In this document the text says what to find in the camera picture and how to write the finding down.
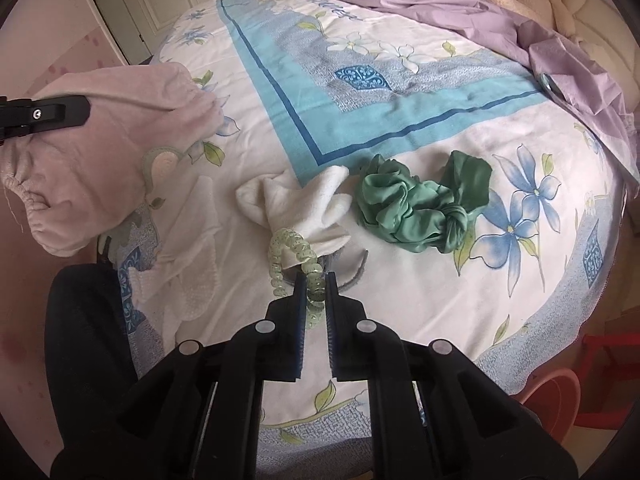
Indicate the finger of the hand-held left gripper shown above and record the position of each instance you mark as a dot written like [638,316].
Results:
[50,110]

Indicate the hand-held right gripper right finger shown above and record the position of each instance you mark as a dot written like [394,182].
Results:
[331,330]

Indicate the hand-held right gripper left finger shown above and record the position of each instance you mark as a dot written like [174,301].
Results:
[300,330]

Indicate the pink fleece garment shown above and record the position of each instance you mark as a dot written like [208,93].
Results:
[100,170]

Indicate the grey hair band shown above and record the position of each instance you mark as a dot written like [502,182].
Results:
[362,266]

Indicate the white fleece cloth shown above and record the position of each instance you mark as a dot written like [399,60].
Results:
[300,205]

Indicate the green satin scrunchie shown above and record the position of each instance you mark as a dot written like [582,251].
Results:
[400,205]

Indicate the cream wardrobe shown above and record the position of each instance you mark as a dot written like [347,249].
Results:
[150,0]

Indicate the floral bed blanket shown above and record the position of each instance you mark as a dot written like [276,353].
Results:
[400,125]

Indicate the pink plastic basin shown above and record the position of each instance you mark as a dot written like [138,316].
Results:
[545,395]

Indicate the red plastic stool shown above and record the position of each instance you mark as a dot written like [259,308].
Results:
[600,345]

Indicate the cream padded headboard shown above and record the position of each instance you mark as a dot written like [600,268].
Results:
[610,15]

